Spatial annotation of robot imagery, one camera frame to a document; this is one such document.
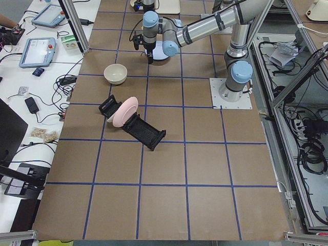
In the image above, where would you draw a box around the white ceramic bowl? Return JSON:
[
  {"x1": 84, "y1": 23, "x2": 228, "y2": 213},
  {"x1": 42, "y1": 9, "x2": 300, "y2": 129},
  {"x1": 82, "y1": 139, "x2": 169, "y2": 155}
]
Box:
[{"x1": 104, "y1": 64, "x2": 128, "y2": 85}]

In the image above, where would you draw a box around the upper teach pendant tablet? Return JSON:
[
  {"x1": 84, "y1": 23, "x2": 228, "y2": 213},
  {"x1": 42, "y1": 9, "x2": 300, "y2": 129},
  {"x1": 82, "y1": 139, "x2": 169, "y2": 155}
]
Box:
[{"x1": 31, "y1": 4, "x2": 65, "y2": 28}]

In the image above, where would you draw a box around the white paper stack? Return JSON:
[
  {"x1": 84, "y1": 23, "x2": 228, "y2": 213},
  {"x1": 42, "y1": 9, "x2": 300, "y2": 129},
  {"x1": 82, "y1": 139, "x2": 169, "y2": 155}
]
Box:
[{"x1": 269, "y1": 41, "x2": 299, "y2": 68}]

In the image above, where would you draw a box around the green white carton box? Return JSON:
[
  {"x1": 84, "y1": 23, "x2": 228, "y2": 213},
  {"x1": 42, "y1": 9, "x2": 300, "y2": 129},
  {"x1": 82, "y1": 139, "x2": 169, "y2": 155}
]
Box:
[{"x1": 60, "y1": 35, "x2": 78, "y2": 50}]

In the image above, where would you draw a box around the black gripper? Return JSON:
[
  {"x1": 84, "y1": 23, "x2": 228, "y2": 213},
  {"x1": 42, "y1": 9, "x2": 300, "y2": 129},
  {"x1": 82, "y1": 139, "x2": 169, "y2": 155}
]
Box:
[{"x1": 143, "y1": 42, "x2": 155, "y2": 64}]

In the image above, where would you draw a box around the black plate rack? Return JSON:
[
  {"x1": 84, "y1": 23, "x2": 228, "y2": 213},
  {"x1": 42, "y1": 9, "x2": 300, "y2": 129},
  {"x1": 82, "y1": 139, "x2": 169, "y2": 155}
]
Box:
[{"x1": 98, "y1": 95, "x2": 166, "y2": 151}]

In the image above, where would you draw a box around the teach pendant tablet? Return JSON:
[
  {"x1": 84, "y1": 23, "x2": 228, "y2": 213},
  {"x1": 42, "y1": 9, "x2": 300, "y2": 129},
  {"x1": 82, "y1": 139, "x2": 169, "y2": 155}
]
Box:
[
  {"x1": 31, "y1": 4, "x2": 65, "y2": 28},
  {"x1": 19, "y1": 37, "x2": 56, "y2": 68}
]

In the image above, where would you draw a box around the aluminium frame rail right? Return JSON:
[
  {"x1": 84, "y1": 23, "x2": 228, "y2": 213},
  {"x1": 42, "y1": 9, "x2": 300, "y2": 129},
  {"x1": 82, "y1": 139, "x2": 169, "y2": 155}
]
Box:
[{"x1": 252, "y1": 1, "x2": 327, "y2": 235}]

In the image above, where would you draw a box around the aluminium frame post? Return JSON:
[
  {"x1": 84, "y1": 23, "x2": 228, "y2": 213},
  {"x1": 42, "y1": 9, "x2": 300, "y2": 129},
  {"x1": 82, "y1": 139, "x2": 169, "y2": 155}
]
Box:
[{"x1": 58, "y1": 0, "x2": 90, "y2": 54}]

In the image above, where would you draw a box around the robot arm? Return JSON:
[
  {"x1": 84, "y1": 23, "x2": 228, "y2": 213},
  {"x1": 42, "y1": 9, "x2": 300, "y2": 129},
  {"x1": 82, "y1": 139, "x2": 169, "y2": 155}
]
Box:
[{"x1": 133, "y1": 1, "x2": 266, "y2": 100}]

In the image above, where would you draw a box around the lower teach pendant tablet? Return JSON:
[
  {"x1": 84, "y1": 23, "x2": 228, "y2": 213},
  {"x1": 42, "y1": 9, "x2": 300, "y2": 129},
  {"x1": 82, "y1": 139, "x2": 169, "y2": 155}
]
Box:
[{"x1": 19, "y1": 37, "x2": 56, "y2": 68}]

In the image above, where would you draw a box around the pink plate in rack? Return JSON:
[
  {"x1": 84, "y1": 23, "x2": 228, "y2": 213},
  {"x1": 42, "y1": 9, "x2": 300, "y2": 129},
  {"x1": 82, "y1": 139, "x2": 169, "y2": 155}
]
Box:
[{"x1": 112, "y1": 96, "x2": 138, "y2": 128}]

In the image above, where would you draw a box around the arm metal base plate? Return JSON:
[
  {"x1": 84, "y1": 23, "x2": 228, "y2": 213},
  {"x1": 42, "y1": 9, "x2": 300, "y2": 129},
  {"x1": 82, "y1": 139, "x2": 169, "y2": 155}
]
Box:
[{"x1": 209, "y1": 78, "x2": 253, "y2": 110}]

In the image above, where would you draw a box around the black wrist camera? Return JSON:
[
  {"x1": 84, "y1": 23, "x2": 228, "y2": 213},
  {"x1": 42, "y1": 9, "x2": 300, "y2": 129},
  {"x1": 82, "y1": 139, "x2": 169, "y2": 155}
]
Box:
[{"x1": 132, "y1": 34, "x2": 144, "y2": 50}]

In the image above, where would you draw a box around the black monitor stand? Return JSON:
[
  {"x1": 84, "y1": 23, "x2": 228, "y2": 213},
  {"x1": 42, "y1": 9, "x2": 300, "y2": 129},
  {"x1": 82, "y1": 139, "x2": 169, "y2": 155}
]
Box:
[{"x1": 1, "y1": 100, "x2": 50, "y2": 199}]

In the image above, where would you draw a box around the light blue plate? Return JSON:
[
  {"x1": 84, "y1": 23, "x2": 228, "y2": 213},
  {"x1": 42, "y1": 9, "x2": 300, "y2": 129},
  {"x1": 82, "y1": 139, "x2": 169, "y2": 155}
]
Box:
[{"x1": 153, "y1": 41, "x2": 168, "y2": 61}]

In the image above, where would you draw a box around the black phone on desk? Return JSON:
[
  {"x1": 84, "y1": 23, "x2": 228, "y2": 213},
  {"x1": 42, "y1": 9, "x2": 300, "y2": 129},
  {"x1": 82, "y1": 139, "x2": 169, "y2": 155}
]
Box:
[{"x1": 25, "y1": 97, "x2": 39, "y2": 114}]

